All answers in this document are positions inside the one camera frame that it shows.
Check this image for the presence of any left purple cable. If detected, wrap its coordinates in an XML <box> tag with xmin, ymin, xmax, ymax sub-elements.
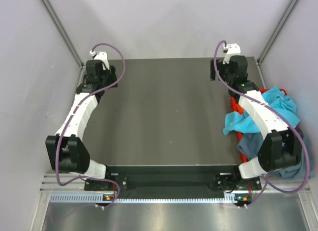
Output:
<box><xmin>55</xmin><ymin>43</ymin><xmax>126</xmax><ymax>208</ymax></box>

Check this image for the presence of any bright cyan t shirt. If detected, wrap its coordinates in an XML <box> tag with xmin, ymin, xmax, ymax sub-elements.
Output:
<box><xmin>223</xmin><ymin>86</ymin><xmax>300</xmax><ymax>135</ymax></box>

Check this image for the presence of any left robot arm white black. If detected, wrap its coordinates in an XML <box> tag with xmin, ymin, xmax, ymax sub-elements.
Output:
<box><xmin>45</xmin><ymin>56</ymin><xmax>117</xmax><ymax>190</ymax></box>

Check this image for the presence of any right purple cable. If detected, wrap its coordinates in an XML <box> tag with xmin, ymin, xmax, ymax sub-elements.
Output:
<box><xmin>214</xmin><ymin>40</ymin><xmax>312</xmax><ymax>208</ymax></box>

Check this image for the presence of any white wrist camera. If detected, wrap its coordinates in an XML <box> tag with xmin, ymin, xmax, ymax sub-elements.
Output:
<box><xmin>89</xmin><ymin>50</ymin><xmax>110</xmax><ymax>70</ymax></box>
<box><xmin>222</xmin><ymin>43</ymin><xmax>241</xmax><ymax>64</ymax></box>

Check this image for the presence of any grey blue t shirt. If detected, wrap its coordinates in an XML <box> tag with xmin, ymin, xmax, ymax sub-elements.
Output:
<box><xmin>237</xmin><ymin>133</ymin><xmax>315</xmax><ymax>180</ymax></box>

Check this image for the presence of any aluminium frame post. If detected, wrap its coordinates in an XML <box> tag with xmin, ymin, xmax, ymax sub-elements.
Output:
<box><xmin>36</xmin><ymin>0</ymin><xmax>84</xmax><ymax>68</ymax></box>
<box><xmin>256</xmin><ymin>0</ymin><xmax>300</xmax><ymax>66</ymax></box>

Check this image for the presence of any grey slotted cable duct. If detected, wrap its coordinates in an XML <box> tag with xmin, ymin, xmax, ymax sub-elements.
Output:
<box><xmin>50</xmin><ymin>193</ymin><xmax>248</xmax><ymax>204</ymax></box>

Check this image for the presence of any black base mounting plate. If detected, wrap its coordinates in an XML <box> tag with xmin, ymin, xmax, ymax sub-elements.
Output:
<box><xmin>83</xmin><ymin>165</ymin><xmax>262</xmax><ymax>198</ymax></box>

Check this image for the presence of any right aluminium frame post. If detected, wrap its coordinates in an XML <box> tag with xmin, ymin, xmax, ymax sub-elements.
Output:
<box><xmin>256</xmin><ymin>0</ymin><xmax>300</xmax><ymax>66</ymax></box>

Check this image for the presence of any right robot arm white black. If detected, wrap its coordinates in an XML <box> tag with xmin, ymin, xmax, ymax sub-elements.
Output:
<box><xmin>210</xmin><ymin>55</ymin><xmax>302</xmax><ymax>189</ymax></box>

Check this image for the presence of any left aluminium frame post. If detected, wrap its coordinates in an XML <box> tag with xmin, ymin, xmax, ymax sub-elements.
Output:
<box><xmin>36</xmin><ymin>0</ymin><xmax>84</xmax><ymax>68</ymax></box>

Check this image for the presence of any red plastic bin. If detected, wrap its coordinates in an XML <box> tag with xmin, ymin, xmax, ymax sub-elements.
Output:
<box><xmin>223</xmin><ymin>87</ymin><xmax>300</xmax><ymax>160</ymax></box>

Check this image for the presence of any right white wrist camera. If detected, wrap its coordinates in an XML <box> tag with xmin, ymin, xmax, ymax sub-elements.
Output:
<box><xmin>222</xmin><ymin>43</ymin><xmax>241</xmax><ymax>64</ymax></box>

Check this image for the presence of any purple cable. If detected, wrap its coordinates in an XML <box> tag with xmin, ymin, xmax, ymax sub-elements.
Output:
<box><xmin>55</xmin><ymin>43</ymin><xmax>126</xmax><ymax>208</ymax></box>
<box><xmin>214</xmin><ymin>40</ymin><xmax>312</xmax><ymax>208</ymax></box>

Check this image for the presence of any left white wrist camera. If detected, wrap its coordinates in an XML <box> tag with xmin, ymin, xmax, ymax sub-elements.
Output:
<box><xmin>89</xmin><ymin>50</ymin><xmax>110</xmax><ymax>70</ymax></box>

